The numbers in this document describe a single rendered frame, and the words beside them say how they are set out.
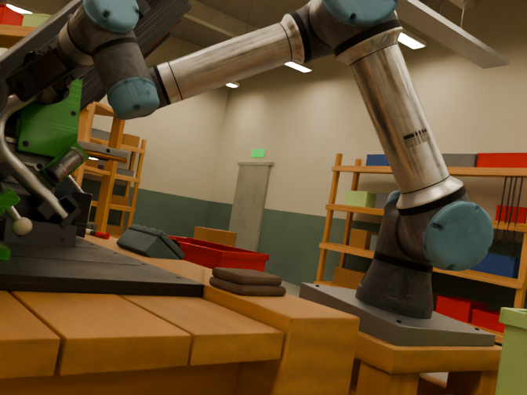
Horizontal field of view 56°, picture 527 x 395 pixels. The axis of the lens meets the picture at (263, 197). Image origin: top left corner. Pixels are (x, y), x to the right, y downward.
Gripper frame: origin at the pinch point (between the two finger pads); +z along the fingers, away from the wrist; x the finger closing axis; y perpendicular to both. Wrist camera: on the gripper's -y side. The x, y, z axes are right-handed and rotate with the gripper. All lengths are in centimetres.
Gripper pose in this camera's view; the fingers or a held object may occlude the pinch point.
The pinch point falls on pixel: (33, 91)
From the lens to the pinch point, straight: 110.9
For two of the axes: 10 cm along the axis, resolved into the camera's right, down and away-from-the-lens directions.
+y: 5.3, -5.8, 6.2
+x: -5.4, -7.9, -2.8
